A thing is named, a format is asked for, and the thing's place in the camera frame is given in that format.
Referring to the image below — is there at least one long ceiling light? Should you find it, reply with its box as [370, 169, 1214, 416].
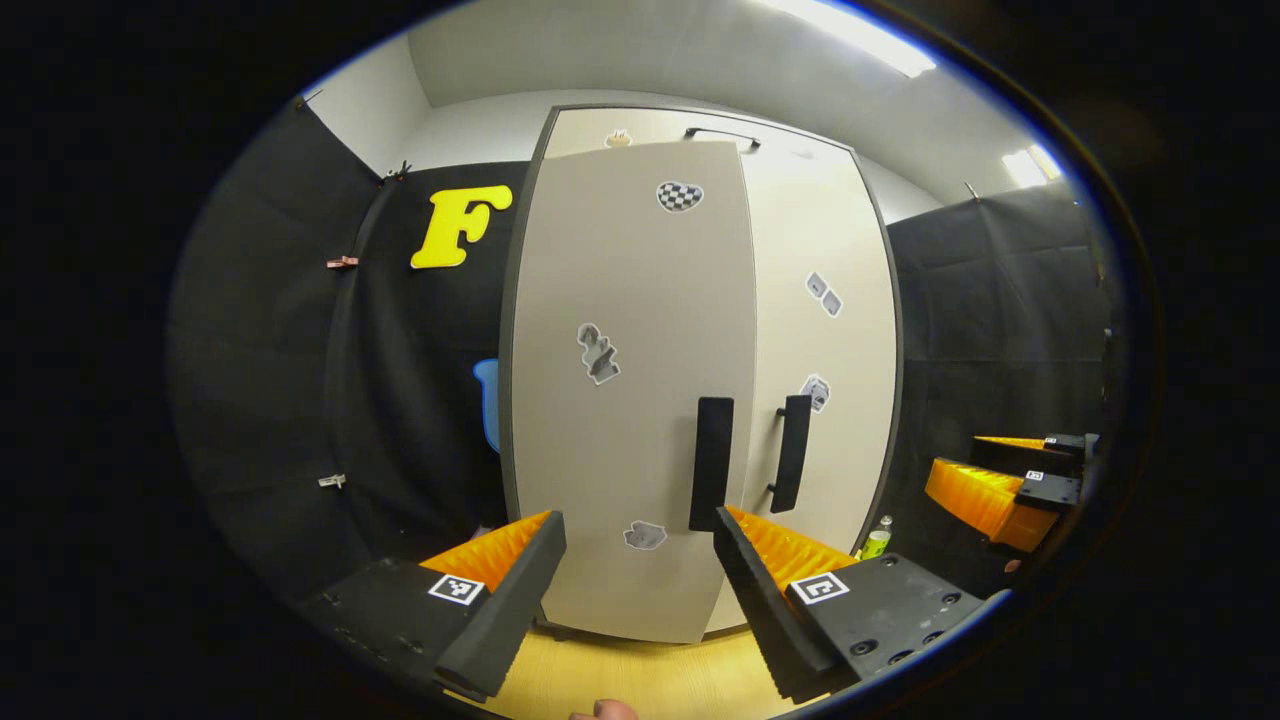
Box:
[750, 0, 937, 80]

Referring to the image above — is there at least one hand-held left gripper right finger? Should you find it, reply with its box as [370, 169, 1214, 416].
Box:
[713, 505, 991, 706]

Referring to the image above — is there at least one small ceiling light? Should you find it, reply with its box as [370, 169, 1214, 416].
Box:
[1003, 144, 1064, 190]

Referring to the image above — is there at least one white cabinet door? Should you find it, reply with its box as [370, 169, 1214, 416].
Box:
[510, 140, 758, 644]
[700, 140, 901, 636]

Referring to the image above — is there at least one white shoe cabinet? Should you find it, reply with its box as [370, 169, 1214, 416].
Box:
[497, 103, 906, 646]

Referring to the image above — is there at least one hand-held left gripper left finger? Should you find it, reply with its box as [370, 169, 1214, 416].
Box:
[300, 510, 568, 703]

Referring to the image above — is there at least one black backdrop cloth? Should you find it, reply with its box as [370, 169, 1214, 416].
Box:
[328, 160, 531, 566]
[170, 98, 386, 601]
[870, 180, 1129, 601]

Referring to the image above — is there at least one black door handle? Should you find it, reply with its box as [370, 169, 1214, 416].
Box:
[688, 397, 735, 533]
[767, 394, 813, 515]

